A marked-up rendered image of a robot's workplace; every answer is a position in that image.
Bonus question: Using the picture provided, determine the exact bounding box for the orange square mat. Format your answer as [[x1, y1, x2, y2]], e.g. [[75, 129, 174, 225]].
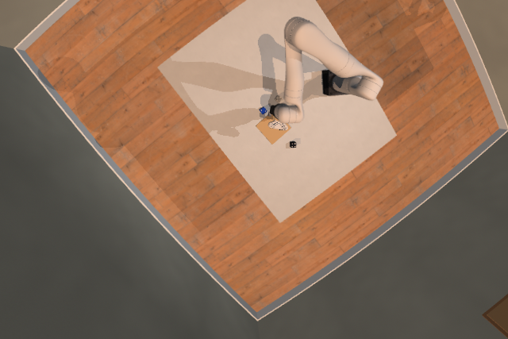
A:
[[256, 115, 291, 144]]

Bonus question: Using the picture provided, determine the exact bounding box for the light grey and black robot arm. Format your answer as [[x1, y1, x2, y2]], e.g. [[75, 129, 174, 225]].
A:
[[277, 17, 383, 124]]

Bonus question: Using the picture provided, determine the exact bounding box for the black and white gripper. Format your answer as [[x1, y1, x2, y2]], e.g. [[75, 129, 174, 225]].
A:
[[268, 103, 288, 130]]

